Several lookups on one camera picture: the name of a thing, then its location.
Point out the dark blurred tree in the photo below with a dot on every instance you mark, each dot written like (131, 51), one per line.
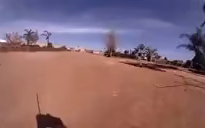
(110, 45)

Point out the red dirt ground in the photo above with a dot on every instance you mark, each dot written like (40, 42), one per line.
(90, 90)

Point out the clump of trees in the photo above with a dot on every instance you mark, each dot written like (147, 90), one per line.
(145, 53)

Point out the thin palm tree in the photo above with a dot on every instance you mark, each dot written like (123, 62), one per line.
(47, 35)

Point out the robot's own part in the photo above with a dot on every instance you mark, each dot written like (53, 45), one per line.
(48, 121)

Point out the pale bare bush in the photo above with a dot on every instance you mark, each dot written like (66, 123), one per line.
(13, 39)

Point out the low brown wall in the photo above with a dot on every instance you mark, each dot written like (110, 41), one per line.
(26, 48)

